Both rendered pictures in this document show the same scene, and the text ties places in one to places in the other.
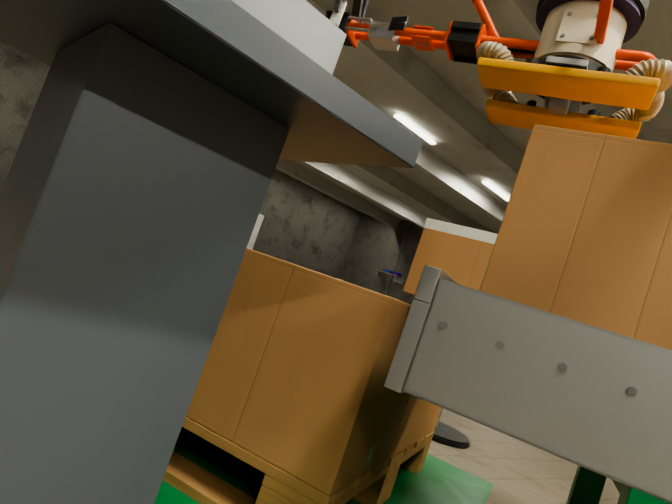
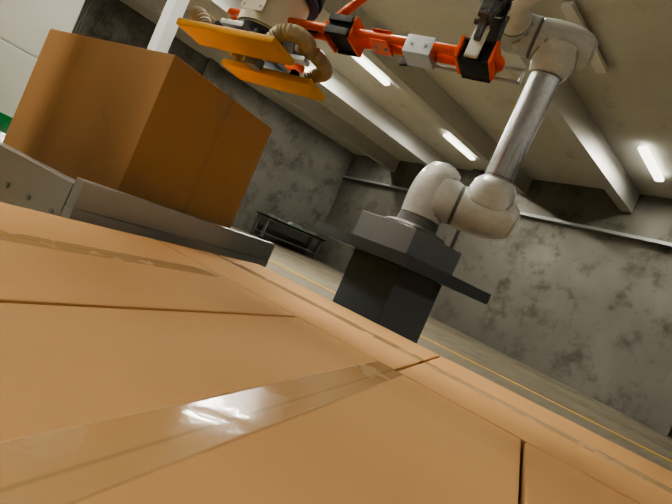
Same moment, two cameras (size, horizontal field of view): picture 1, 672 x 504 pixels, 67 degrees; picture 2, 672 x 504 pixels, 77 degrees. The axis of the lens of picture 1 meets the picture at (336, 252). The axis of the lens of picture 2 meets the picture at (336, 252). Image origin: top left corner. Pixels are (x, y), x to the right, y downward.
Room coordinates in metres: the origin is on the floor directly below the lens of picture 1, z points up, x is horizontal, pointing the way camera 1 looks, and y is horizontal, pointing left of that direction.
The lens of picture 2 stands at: (2.29, 0.09, 0.69)
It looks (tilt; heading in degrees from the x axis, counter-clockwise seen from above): 1 degrees down; 181
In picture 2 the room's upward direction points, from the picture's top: 23 degrees clockwise
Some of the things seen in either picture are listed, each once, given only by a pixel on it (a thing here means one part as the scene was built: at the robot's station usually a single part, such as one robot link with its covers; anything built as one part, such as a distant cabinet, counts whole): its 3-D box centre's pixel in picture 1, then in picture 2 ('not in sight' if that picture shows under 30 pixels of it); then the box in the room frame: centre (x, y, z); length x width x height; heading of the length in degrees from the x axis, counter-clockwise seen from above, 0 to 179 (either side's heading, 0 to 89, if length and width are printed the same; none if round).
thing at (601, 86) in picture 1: (563, 76); (274, 74); (1.01, -0.32, 1.09); 0.34 x 0.10 x 0.05; 66
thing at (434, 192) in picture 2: not in sight; (434, 192); (0.70, 0.30, 1.02); 0.18 x 0.16 x 0.22; 76
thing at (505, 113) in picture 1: (559, 116); (236, 35); (1.19, -0.40, 1.09); 0.34 x 0.10 x 0.05; 66
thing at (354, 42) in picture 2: (466, 43); (345, 35); (1.20, -0.13, 1.19); 0.10 x 0.08 x 0.06; 156
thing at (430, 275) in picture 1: (460, 305); (198, 229); (1.15, -0.30, 0.58); 0.70 x 0.03 x 0.06; 155
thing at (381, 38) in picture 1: (385, 36); (421, 52); (1.29, 0.06, 1.19); 0.07 x 0.07 x 0.04; 66
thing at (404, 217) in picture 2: not in sight; (412, 224); (0.68, 0.28, 0.88); 0.22 x 0.18 x 0.06; 38
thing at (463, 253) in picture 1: (480, 277); not in sight; (2.60, -0.75, 0.82); 0.60 x 0.40 x 0.40; 56
